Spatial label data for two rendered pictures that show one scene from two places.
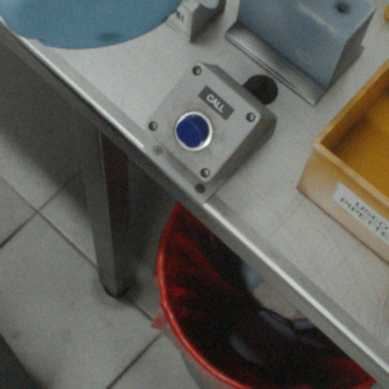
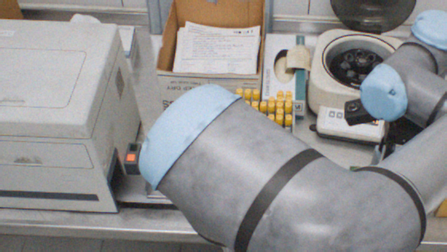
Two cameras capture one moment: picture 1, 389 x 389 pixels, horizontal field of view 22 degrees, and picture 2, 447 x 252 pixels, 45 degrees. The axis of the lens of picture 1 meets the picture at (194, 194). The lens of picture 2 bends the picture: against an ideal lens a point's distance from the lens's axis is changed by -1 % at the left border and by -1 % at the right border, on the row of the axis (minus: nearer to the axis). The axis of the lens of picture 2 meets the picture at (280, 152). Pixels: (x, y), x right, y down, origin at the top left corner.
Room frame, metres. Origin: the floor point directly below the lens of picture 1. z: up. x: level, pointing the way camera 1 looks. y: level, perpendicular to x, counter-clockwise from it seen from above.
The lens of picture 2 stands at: (-0.01, 0.58, 1.89)
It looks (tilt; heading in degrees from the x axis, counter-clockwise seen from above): 52 degrees down; 324
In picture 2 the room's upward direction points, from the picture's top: 4 degrees clockwise
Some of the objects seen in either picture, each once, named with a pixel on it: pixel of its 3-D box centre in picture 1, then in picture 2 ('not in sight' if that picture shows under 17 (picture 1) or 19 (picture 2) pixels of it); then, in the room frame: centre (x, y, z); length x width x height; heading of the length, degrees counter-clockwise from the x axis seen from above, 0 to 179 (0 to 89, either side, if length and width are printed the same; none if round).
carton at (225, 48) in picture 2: not in sight; (215, 55); (0.93, 0.11, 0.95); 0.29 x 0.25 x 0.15; 145
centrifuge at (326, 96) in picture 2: not in sight; (357, 82); (0.67, -0.15, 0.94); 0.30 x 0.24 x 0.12; 136
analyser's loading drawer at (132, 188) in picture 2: not in sight; (150, 187); (0.67, 0.42, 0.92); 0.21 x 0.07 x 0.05; 55
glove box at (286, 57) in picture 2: not in sight; (288, 72); (0.80, -0.03, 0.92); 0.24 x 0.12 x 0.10; 145
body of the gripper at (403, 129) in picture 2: not in sight; (410, 116); (0.38, 0.00, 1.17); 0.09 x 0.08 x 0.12; 48
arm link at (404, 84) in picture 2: not in sight; (406, 88); (0.34, 0.09, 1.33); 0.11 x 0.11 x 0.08; 17
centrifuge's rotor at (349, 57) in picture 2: not in sight; (360, 69); (0.68, -0.16, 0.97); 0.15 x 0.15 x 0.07
